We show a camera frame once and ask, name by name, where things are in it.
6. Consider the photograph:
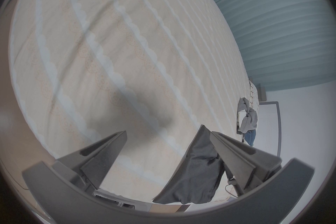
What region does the white printed pillow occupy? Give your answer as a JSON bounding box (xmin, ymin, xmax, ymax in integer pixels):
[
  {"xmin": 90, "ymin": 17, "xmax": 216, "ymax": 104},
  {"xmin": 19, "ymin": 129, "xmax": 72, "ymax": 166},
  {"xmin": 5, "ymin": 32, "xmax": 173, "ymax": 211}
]
[{"xmin": 248, "ymin": 79, "xmax": 261, "ymax": 114}]

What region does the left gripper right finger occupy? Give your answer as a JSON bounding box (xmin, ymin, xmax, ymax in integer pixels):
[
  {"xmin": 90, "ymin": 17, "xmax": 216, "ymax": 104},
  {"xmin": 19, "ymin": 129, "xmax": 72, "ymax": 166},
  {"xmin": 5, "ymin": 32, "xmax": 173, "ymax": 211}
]
[{"xmin": 210, "ymin": 132, "xmax": 283, "ymax": 196}]

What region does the pile of clothes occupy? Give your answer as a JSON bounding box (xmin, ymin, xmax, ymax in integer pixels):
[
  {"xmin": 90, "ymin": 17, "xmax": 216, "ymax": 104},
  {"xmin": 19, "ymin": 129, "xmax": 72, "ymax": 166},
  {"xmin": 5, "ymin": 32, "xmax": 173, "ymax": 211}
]
[{"xmin": 236, "ymin": 97, "xmax": 259, "ymax": 147}]

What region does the bed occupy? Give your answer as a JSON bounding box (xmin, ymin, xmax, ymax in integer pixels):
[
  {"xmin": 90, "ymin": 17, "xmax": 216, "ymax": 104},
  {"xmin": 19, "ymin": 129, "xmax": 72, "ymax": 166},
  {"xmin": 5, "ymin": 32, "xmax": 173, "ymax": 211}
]
[{"xmin": 7, "ymin": 0, "xmax": 283, "ymax": 208}]

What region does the black T-shirt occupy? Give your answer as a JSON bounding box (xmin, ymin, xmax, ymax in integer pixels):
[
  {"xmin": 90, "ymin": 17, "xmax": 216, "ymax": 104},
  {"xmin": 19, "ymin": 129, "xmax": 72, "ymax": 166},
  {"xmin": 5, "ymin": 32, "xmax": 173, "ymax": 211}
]
[{"xmin": 152, "ymin": 124, "xmax": 227, "ymax": 205}]

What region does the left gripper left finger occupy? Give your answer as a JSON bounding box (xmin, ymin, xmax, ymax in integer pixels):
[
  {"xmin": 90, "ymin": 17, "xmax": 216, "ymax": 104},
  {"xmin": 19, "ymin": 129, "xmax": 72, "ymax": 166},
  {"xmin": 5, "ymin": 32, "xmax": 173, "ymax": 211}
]
[{"xmin": 54, "ymin": 131, "xmax": 128, "ymax": 190}]

